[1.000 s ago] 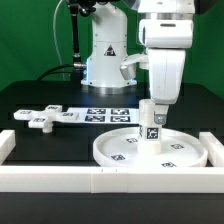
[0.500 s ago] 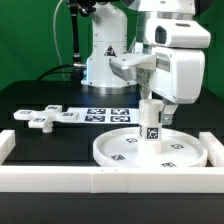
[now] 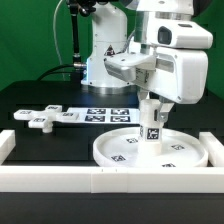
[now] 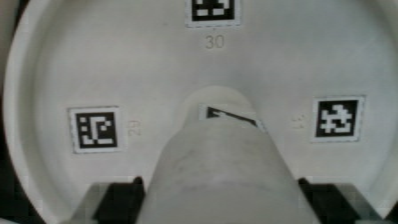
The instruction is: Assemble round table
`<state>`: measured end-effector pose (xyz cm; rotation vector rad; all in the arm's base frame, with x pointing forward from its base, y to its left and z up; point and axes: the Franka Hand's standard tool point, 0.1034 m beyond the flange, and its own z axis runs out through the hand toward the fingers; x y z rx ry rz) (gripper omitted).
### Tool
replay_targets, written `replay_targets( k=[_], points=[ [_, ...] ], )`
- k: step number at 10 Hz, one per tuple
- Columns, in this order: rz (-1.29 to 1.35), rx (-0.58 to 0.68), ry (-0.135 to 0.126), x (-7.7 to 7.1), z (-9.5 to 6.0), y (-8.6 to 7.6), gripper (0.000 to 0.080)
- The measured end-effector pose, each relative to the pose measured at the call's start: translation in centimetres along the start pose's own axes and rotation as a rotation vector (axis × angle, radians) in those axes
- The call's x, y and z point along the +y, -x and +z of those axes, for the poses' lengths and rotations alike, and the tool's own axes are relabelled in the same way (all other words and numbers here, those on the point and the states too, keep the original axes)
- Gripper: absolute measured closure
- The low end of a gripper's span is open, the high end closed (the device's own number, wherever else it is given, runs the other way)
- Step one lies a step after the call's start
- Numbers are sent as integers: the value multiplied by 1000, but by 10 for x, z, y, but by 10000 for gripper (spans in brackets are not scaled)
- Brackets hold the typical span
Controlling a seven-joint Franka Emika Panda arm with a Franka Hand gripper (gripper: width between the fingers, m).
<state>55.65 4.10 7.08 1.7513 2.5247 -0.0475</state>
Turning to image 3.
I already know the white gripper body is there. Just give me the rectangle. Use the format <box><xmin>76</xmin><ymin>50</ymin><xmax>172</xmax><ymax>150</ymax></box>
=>
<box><xmin>134</xmin><ymin>47</ymin><xmax>208</xmax><ymax>104</ymax></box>

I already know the white round table top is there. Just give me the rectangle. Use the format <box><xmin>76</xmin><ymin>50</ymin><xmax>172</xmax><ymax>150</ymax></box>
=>
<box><xmin>93</xmin><ymin>127</ymin><xmax>208</xmax><ymax>168</ymax></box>

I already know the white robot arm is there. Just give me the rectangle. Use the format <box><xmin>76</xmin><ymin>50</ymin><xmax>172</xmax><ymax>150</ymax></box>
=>
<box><xmin>82</xmin><ymin>0</ymin><xmax>213</xmax><ymax>120</ymax></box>

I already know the white marker sheet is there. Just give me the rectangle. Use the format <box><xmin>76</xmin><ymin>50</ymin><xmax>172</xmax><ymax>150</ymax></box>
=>
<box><xmin>56</xmin><ymin>107</ymin><xmax>139</xmax><ymax>124</ymax></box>

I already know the white cross-shaped table base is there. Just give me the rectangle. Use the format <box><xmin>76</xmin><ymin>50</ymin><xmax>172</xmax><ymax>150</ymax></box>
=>
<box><xmin>13</xmin><ymin>105</ymin><xmax>79</xmax><ymax>133</ymax></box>

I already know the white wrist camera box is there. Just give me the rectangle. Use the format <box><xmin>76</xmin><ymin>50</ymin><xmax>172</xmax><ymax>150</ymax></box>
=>
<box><xmin>104</xmin><ymin>53</ymin><xmax>156</xmax><ymax>83</ymax></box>

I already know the white right fence rail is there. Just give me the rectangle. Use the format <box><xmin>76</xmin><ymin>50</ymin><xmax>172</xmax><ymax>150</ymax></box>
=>
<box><xmin>199</xmin><ymin>132</ymin><xmax>224</xmax><ymax>167</ymax></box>

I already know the white fence rail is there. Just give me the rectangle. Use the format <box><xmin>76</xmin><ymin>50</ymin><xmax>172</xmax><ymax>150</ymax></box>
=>
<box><xmin>0</xmin><ymin>130</ymin><xmax>16</xmax><ymax>165</ymax></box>
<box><xmin>0</xmin><ymin>166</ymin><xmax>224</xmax><ymax>193</ymax></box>
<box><xmin>199</xmin><ymin>132</ymin><xmax>224</xmax><ymax>167</ymax></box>

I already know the black camera stand pole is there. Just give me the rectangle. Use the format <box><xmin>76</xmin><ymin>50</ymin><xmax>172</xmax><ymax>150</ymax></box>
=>
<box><xmin>66</xmin><ymin>0</ymin><xmax>96</xmax><ymax>83</ymax></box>

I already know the black cable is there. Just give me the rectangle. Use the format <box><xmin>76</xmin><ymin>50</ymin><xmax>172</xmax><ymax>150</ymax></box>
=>
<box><xmin>36</xmin><ymin>64</ymin><xmax>76</xmax><ymax>82</ymax></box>

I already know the grey cable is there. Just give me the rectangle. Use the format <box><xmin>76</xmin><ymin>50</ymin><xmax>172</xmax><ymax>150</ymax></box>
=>
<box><xmin>52</xmin><ymin>0</ymin><xmax>68</xmax><ymax>81</ymax></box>

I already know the white front fence rail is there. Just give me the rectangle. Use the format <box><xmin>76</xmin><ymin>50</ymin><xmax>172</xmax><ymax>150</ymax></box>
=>
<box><xmin>0</xmin><ymin>166</ymin><xmax>224</xmax><ymax>193</ymax></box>

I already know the white left fence rail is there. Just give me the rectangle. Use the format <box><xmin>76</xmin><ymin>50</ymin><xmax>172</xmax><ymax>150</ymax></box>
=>
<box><xmin>0</xmin><ymin>130</ymin><xmax>16</xmax><ymax>165</ymax></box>

